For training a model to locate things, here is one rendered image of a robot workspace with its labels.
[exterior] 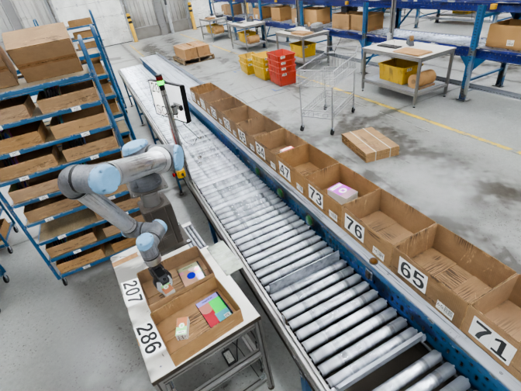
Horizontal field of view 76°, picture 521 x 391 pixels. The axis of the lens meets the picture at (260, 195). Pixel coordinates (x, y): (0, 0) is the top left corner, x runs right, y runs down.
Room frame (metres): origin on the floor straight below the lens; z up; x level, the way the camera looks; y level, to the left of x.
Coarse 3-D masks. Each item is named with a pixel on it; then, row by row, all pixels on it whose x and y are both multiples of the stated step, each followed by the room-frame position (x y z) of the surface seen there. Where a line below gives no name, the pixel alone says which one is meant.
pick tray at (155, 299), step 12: (180, 252) 1.52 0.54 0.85; (192, 252) 1.55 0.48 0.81; (168, 264) 1.48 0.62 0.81; (180, 264) 1.51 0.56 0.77; (204, 264) 1.49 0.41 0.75; (144, 276) 1.42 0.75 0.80; (144, 288) 1.37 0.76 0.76; (156, 288) 1.35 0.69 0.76; (180, 288) 1.32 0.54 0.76; (192, 288) 1.26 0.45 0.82; (156, 300) 1.26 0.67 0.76; (168, 300) 1.20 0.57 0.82
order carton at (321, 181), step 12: (324, 168) 1.90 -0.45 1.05; (336, 168) 1.93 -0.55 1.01; (348, 168) 1.86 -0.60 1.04; (312, 180) 1.86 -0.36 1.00; (324, 180) 1.90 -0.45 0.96; (336, 180) 1.93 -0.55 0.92; (348, 180) 1.86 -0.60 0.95; (360, 180) 1.75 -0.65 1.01; (324, 192) 1.63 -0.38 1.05; (360, 192) 1.75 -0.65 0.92; (324, 204) 1.63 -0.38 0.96; (336, 204) 1.52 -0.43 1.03
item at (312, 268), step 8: (328, 256) 1.34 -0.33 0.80; (336, 256) 1.36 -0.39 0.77; (312, 264) 1.30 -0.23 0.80; (320, 264) 1.32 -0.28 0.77; (328, 264) 1.34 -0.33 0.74; (296, 272) 1.27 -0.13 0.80; (304, 272) 1.28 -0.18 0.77; (312, 272) 1.30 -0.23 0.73; (280, 280) 1.23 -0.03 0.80; (288, 280) 1.25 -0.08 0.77; (296, 280) 1.26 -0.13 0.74; (272, 288) 1.21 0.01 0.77; (280, 288) 1.23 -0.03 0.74
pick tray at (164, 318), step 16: (208, 288) 1.26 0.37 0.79; (224, 288) 1.19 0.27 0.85; (176, 304) 1.17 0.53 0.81; (192, 304) 1.19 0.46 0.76; (160, 320) 1.11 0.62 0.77; (176, 320) 1.11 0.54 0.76; (192, 320) 1.09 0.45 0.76; (224, 320) 1.00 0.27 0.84; (240, 320) 1.04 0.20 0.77; (160, 336) 0.98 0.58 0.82; (192, 336) 1.00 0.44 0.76; (208, 336) 0.95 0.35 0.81; (176, 352) 0.88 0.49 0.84; (192, 352) 0.91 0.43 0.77
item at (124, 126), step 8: (96, 40) 3.48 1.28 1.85; (88, 48) 3.87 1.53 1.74; (96, 48) 3.82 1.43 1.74; (80, 56) 3.47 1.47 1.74; (96, 56) 3.46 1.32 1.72; (104, 56) 3.48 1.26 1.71; (104, 64) 3.89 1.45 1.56; (16, 72) 3.21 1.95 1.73; (80, 80) 3.42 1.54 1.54; (112, 80) 3.47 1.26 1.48; (112, 88) 3.74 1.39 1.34; (16, 96) 3.17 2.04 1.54; (112, 96) 3.46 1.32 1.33; (120, 104) 3.48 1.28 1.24; (120, 112) 3.51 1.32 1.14; (120, 120) 3.87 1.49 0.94; (128, 120) 3.48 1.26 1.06; (112, 128) 3.65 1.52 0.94; (120, 128) 3.61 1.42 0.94; (128, 128) 3.57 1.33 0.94
